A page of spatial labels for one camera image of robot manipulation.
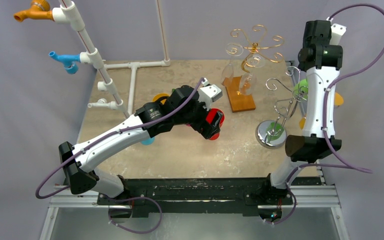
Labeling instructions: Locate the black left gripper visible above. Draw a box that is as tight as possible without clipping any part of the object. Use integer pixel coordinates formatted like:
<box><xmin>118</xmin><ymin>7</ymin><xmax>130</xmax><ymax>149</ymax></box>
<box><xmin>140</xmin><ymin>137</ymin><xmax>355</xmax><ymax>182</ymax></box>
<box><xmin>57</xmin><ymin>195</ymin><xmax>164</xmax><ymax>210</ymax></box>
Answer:
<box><xmin>174</xmin><ymin>96</ymin><xmax>222</xmax><ymax>138</ymax></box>

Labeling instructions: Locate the yellow wine glass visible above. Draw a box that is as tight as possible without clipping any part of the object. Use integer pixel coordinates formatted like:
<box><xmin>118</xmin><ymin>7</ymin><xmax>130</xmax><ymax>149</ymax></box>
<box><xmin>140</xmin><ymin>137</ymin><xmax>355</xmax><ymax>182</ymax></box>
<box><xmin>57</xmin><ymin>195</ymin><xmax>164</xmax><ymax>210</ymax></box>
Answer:
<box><xmin>152</xmin><ymin>93</ymin><xmax>170</xmax><ymax>104</ymax></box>

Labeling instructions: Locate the blue wine glass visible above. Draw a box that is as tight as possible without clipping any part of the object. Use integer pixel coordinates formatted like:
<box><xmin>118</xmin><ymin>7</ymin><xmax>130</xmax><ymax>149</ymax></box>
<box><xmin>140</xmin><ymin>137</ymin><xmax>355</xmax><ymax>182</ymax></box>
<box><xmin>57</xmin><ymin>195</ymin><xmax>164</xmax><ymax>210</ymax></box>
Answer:
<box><xmin>141</xmin><ymin>137</ymin><xmax>155</xmax><ymax>146</ymax></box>

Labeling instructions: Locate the red wine glass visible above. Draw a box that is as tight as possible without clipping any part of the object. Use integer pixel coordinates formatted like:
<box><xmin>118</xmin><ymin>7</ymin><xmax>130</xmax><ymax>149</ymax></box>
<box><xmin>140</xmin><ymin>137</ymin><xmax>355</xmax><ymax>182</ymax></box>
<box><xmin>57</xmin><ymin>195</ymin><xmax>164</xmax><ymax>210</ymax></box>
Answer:
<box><xmin>187</xmin><ymin>108</ymin><xmax>225</xmax><ymax>141</ymax></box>

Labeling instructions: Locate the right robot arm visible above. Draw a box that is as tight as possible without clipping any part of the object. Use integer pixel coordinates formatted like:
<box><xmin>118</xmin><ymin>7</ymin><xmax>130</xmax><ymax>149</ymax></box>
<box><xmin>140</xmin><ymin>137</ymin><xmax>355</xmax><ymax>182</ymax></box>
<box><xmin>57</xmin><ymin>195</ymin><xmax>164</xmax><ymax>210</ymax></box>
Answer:
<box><xmin>260</xmin><ymin>20</ymin><xmax>343</xmax><ymax>204</ymax></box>

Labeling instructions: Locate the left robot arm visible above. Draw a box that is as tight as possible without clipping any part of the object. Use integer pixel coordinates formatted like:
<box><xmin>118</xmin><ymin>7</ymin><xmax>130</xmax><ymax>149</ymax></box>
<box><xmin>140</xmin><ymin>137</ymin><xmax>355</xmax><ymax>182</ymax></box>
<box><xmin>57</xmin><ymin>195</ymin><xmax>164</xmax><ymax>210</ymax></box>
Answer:
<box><xmin>58</xmin><ymin>84</ymin><xmax>224</xmax><ymax>205</ymax></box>

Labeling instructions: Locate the wooden rack base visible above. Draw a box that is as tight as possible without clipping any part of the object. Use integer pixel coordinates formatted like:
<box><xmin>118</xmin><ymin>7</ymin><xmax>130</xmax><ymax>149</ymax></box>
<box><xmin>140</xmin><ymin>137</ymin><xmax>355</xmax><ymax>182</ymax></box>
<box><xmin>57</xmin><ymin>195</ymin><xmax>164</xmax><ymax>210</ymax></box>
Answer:
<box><xmin>226</xmin><ymin>76</ymin><xmax>256</xmax><ymax>113</ymax></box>

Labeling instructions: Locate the clear wine glass right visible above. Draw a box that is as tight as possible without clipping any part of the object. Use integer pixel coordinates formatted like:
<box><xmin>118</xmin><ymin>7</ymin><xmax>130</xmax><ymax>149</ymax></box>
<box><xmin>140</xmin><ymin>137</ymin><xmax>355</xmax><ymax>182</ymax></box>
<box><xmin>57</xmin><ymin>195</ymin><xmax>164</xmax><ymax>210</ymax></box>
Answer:
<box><xmin>238</xmin><ymin>53</ymin><xmax>266</xmax><ymax>96</ymax></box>

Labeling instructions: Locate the clear wine glass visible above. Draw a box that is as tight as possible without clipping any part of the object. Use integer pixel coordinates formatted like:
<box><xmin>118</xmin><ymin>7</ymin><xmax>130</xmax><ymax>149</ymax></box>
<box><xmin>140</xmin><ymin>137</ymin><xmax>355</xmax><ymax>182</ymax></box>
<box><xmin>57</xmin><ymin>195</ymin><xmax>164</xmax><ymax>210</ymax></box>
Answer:
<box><xmin>238</xmin><ymin>53</ymin><xmax>266</xmax><ymax>96</ymax></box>
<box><xmin>221</xmin><ymin>42</ymin><xmax>244</xmax><ymax>88</ymax></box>

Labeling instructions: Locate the green wine glass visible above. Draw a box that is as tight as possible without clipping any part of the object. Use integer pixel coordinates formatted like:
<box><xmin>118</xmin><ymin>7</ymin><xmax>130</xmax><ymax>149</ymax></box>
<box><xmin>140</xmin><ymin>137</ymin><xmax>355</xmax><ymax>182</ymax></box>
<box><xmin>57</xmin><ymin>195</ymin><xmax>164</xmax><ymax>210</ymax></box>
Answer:
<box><xmin>292</xmin><ymin>78</ymin><xmax>309</xmax><ymax>102</ymax></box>

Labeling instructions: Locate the orange wine glass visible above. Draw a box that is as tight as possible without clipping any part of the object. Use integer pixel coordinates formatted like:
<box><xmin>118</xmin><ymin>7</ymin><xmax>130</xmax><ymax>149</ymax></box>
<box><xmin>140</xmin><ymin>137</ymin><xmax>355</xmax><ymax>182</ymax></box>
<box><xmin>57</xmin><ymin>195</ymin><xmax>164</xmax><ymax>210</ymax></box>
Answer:
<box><xmin>299</xmin><ymin>93</ymin><xmax>344</xmax><ymax>130</ymax></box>

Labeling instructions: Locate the clear wine glass left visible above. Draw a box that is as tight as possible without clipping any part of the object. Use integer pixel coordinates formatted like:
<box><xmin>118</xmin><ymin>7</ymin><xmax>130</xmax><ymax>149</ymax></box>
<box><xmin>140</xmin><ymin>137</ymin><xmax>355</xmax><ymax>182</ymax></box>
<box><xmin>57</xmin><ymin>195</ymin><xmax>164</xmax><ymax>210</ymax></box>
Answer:
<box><xmin>221</xmin><ymin>42</ymin><xmax>244</xmax><ymax>88</ymax></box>

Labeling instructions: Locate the blue faucet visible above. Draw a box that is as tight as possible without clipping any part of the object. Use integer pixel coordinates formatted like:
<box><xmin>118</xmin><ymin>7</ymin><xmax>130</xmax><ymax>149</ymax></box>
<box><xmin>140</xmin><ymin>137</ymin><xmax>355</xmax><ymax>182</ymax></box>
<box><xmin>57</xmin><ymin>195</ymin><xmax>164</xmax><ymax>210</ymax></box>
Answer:
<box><xmin>48</xmin><ymin>51</ymin><xmax>81</xmax><ymax>75</ymax></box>

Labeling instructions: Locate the orange faucet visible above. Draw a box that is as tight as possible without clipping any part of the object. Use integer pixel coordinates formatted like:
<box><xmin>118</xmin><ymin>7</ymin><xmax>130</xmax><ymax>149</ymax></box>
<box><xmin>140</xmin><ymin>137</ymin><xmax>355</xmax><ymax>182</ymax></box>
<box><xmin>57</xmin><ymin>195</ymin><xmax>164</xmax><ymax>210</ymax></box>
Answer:
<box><xmin>13</xmin><ymin>0</ymin><xmax>54</xmax><ymax>22</ymax></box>

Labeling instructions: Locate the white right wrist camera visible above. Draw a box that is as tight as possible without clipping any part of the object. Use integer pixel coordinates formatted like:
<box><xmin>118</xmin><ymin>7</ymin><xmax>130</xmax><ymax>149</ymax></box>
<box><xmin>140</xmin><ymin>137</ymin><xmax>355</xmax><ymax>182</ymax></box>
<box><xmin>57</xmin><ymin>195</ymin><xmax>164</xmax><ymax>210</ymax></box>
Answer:
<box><xmin>326</xmin><ymin>17</ymin><xmax>347</xmax><ymax>46</ymax></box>

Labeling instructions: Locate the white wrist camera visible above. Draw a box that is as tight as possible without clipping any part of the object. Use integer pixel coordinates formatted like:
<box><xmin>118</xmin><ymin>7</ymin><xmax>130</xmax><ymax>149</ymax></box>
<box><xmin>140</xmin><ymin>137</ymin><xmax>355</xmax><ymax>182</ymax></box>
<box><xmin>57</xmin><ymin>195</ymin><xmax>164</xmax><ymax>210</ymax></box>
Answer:
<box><xmin>198</xmin><ymin>77</ymin><xmax>223</xmax><ymax>111</ymax></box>
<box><xmin>326</xmin><ymin>17</ymin><xmax>347</xmax><ymax>46</ymax></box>

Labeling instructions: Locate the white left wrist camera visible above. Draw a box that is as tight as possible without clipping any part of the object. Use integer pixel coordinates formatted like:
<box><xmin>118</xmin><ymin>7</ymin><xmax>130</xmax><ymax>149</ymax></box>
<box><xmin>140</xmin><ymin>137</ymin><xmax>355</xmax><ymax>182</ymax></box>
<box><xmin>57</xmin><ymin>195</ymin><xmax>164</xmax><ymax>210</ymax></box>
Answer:
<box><xmin>198</xmin><ymin>77</ymin><xmax>223</xmax><ymax>111</ymax></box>

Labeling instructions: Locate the chrome wire glass rack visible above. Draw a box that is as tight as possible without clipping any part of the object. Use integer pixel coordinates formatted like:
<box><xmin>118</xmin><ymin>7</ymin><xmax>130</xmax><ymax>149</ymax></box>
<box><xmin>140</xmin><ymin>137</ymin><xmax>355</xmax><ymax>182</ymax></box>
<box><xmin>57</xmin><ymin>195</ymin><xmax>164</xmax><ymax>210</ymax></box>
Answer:
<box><xmin>255</xmin><ymin>65</ymin><xmax>306</xmax><ymax>149</ymax></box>

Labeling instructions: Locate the gold wire glass rack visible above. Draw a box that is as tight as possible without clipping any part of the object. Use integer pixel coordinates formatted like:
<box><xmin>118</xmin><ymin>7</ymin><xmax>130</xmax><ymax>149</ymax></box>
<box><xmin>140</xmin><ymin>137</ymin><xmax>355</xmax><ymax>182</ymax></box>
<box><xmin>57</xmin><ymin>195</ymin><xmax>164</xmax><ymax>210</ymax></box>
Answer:
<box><xmin>226</xmin><ymin>24</ymin><xmax>285</xmax><ymax>73</ymax></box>

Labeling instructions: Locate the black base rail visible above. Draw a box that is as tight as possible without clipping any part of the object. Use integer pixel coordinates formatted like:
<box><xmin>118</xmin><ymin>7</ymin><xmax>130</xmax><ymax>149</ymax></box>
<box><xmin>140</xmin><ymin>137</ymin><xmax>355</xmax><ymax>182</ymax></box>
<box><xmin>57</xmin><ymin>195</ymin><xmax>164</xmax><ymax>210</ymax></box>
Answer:
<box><xmin>97</xmin><ymin>177</ymin><xmax>293</xmax><ymax>218</ymax></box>

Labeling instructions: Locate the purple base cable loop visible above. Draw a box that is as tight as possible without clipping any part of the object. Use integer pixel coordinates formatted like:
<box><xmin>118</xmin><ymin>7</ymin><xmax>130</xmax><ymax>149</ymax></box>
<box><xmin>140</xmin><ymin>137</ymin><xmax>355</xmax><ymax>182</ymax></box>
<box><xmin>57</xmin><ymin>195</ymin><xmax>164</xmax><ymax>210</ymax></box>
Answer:
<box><xmin>107</xmin><ymin>196</ymin><xmax>164</xmax><ymax>235</ymax></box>

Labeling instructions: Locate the white PVC pipe frame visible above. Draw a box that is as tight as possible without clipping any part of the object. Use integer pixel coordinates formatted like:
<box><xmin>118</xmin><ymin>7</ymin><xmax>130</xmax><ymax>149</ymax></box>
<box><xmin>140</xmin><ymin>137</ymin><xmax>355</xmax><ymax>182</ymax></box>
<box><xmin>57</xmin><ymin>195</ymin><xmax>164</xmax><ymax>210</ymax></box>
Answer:
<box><xmin>52</xmin><ymin>0</ymin><xmax>171</xmax><ymax>118</ymax></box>

